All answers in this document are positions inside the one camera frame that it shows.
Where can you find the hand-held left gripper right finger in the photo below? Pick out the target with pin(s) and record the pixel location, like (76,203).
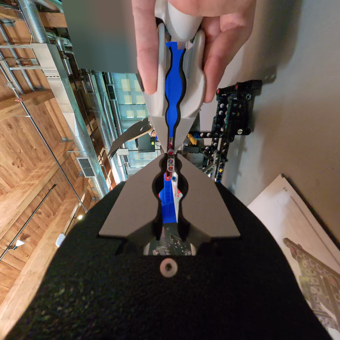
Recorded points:
(209,209)

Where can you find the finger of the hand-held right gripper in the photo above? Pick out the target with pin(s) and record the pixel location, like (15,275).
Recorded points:
(192,87)
(159,106)

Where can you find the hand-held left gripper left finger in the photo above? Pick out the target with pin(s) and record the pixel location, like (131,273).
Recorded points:
(127,209)

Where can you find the brick-built toy truck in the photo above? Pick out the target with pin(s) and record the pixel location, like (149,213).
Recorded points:
(231,114)

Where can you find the grey connector brick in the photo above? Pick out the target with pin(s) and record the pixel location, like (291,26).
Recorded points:
(170,163)

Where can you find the grey desk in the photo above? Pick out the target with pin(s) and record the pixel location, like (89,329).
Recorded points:
(292,106)

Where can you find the person's right hand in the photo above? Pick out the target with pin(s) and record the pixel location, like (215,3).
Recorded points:
(225,26)

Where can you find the blue open-front bin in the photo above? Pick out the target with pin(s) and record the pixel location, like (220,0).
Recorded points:
(172,93)

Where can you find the dark angled panel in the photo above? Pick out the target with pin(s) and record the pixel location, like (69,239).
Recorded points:
(127,135)

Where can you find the black toy set box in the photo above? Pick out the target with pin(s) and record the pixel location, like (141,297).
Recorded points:
(170,239)

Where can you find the louvred white vent grille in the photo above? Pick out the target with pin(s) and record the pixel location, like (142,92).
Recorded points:
(85,166)

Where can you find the instruction booklet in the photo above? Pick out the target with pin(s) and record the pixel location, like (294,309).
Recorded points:
(279,212)

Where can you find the white ceiling access point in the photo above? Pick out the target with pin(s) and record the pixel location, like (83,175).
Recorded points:
(60,240)

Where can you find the white track spotlight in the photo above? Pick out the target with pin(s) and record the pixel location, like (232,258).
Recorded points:
(18,243)

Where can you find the silver spiral duct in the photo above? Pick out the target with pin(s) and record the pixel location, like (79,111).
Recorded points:
(105,111)

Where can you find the silver ventilation duct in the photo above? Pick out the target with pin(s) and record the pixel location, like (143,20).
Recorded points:
(84,143)

